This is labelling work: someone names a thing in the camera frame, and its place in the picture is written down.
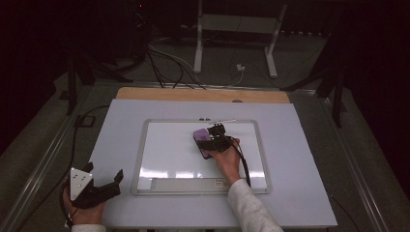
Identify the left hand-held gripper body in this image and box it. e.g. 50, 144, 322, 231
66, 166, 122, 211

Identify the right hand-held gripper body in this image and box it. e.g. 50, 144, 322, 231
207, 118, 237, 154

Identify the purple and black whiteboard eraser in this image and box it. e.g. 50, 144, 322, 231
192, 128, 215, 160

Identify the person's right hand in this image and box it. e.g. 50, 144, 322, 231
207, 137, 244, 186

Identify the person's left hand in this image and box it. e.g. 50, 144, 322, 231
61, 187, 106, 226

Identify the silver framed whiteboard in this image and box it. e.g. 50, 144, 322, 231
130, 118, 272, 196

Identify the black floor socket box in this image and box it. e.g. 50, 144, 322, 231
73, 114, 97, 129

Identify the large white table sheet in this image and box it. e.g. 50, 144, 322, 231
87, 98, 338, 230

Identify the black tripod stand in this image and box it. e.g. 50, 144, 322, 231
279, 62, 348, 129
65, 52, 134, 116

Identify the grey metal stand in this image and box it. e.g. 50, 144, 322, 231
192, 0, 288, 79

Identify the dark equipment rack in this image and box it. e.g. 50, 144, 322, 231
105, 0, 153, 67

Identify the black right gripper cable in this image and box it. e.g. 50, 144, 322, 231
229, 136, 252, 189

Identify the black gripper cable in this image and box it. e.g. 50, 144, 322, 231
229, 136, 252, 189
57, 104, 110, 229

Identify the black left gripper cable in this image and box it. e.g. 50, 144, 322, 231
57, 104, 110, 229

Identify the metal floor rail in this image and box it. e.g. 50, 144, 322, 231
0, 85, 98, 232
322, 96, 391, 232

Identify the white plug with cable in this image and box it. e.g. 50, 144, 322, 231
221, 63, 247, 88

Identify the black floor cable bundle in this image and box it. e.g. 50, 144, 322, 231
145, 47, 207, 90

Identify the long white floor cable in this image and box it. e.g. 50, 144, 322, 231
148, 43, 207, 89

